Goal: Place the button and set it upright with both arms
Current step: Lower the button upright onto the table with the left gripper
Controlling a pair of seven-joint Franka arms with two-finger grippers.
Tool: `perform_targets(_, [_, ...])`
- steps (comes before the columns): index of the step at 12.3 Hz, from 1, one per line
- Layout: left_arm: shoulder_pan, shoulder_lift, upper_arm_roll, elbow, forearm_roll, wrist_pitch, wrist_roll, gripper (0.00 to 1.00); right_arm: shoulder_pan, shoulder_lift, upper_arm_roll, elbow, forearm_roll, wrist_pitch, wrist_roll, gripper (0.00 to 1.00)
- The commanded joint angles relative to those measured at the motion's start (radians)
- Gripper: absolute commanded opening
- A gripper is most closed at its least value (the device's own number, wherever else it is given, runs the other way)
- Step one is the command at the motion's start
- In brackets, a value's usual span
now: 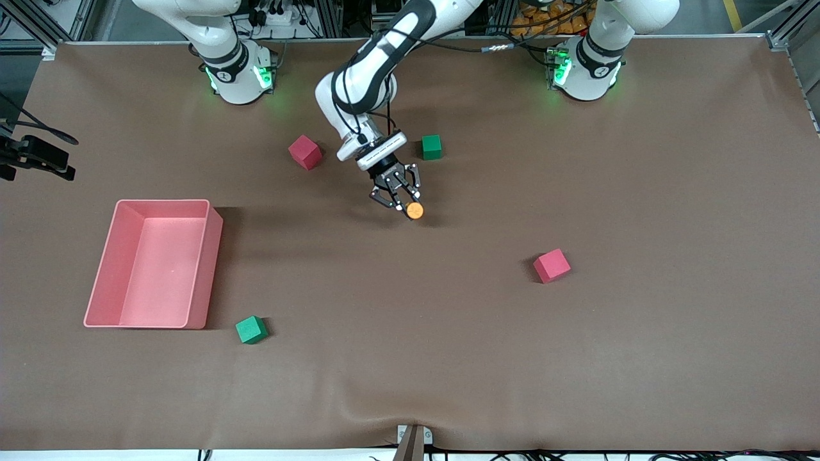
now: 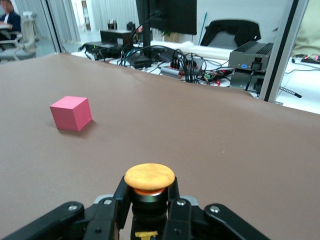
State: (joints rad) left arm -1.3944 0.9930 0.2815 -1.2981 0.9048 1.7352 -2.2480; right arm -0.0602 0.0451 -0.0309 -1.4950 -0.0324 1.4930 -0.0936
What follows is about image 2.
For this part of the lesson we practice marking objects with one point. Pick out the dark slim frame post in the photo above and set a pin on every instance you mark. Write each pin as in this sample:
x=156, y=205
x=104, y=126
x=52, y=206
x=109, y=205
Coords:
x=54, y=27

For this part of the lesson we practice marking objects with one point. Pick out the black box device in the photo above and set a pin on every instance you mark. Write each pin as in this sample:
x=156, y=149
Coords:
x=115, y=37

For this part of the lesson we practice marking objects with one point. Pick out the backlit keyboard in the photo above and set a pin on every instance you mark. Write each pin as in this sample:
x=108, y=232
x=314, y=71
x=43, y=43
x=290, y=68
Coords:
x=311, y=59

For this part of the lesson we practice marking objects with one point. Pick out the aluminium camera mount post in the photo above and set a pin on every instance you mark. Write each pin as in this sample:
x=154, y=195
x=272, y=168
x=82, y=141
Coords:
x=285, y=50

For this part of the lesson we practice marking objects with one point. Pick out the grey finned computer box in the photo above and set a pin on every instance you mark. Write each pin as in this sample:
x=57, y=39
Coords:
x=250, y=57

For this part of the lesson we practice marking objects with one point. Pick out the grey office chair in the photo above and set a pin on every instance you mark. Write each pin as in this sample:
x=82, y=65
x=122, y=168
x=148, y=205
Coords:
x=26, y=37

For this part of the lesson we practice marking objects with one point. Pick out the black button with orange cap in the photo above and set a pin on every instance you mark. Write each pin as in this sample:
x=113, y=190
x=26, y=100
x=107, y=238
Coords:
x=150, y=176

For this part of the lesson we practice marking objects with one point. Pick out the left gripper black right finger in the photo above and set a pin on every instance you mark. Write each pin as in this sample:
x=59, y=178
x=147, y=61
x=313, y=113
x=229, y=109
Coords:
x=190, y=222

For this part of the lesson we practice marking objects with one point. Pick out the flat black device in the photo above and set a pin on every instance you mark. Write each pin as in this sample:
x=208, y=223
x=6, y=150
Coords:
x=100, y=48

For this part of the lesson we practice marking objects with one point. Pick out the pink foam cube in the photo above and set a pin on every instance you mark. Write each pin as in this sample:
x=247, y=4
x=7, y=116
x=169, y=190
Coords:
x=70, y=115

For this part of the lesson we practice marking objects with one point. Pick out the seated person in dark jacket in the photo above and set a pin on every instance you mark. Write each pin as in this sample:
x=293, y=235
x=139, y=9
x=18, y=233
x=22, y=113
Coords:
x=10, y=22

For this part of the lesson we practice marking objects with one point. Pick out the brown table mat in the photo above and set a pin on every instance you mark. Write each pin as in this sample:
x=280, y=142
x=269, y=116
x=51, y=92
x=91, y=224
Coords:
x=175, y=125

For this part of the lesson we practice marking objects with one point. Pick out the black monitor on stand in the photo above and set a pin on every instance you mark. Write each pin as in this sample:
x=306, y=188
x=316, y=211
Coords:
x=172, y=15

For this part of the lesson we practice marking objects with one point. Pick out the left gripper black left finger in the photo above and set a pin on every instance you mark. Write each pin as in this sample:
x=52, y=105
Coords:
x=100, y=220

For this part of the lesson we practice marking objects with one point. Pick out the silver usb hub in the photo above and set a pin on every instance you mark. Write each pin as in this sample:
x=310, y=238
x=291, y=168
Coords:
x=170, y=72

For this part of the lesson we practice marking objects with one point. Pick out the chair with black jacket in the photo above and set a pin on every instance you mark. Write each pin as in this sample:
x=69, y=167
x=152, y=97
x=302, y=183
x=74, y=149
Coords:
x=232, y=31

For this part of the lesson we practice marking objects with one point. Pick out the person in beige top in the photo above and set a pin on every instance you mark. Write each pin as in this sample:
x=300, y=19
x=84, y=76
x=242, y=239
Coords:
x=308, y=35

